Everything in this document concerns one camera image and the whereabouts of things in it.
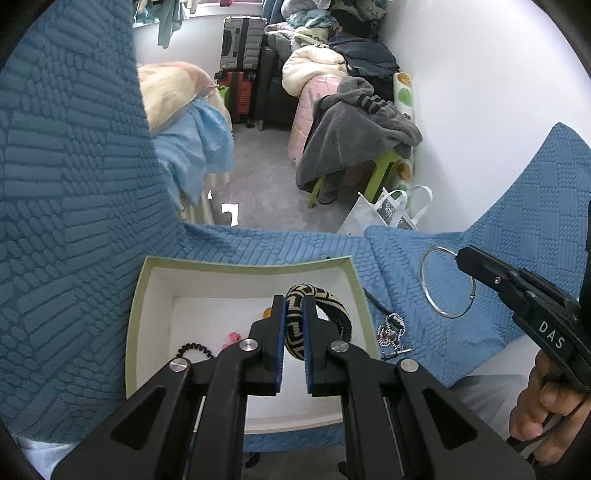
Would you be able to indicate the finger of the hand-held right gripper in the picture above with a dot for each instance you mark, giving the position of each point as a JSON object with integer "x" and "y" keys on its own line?
{"x": 494, "y": 281}
{"x": 489, "y": 262}

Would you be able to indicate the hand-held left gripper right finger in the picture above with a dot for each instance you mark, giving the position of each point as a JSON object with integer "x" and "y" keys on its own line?
{"x": 309, "y": 341}

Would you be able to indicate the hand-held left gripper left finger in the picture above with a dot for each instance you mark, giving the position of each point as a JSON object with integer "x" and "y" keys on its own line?
{"x": 277, "y": 332}

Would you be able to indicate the beige black woven bangle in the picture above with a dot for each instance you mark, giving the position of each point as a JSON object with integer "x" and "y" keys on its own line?
{"x": 332, "y": 307}

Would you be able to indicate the pink hair clip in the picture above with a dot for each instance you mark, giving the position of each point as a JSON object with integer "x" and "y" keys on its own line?
{"x": 231, "y": 339}

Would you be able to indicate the light green cardboard box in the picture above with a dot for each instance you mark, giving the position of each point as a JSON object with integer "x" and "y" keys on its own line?
{"x": 207, "y": 281}

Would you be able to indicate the person's right hand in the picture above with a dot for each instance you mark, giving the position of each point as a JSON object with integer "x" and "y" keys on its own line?
{"x": 535, "y": 406}

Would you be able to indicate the blue textured chair cover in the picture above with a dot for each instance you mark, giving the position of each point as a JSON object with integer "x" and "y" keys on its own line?
{"x": 508, "y": 207}
{"x": 69, "y": 184}

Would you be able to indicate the person's right leg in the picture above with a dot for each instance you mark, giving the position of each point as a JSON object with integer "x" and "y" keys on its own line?
{"x": 485, "y": 392}

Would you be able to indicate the white tote bag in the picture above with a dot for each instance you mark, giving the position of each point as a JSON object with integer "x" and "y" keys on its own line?
{"x": 364, "y": 214}

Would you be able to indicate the green stool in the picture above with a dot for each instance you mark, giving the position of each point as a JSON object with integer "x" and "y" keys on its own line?
{"x": 381, "y": 170}

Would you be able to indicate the white dotted board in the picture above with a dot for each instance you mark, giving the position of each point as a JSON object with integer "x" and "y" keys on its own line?
{"x": 402, "y": 94}

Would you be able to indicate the grey fleece blanket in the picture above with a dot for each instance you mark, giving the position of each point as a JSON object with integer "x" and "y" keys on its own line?
{"x": 351, "y": 134}

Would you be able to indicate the light blue blanket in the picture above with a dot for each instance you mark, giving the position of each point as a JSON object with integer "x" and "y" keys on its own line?
{"x": 198, "y": 143}

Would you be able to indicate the pink quilt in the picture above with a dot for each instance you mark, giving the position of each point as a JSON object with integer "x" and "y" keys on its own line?
{"x": 304, "y": 120}

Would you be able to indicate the red suitcase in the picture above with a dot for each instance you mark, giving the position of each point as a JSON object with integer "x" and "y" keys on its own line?
{"x": 242, "y": 94}

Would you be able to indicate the dark navy clothes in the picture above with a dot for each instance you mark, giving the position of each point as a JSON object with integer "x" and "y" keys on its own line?
{"x": 364, "y": 55}

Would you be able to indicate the green bag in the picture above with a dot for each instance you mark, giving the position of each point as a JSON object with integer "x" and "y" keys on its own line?
{"x": 224, "y": 94}

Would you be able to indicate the cream duvet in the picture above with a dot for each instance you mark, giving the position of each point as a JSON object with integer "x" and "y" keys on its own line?
{"x": 309, "y": 69}

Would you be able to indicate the peach pillow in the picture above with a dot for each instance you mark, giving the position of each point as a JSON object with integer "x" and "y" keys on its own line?
{"x": 171, "y": 87}

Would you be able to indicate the grey suitcase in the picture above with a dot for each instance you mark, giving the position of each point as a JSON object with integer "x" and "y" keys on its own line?
{"x": 242, "y": 44}

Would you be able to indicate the pile of mixed clothes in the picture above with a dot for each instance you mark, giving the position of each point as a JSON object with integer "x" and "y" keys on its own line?
{"x": 323, "y": 18}

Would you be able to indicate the teal hanging garment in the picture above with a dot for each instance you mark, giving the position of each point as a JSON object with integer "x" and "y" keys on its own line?
{"x": 168, "y": 23}

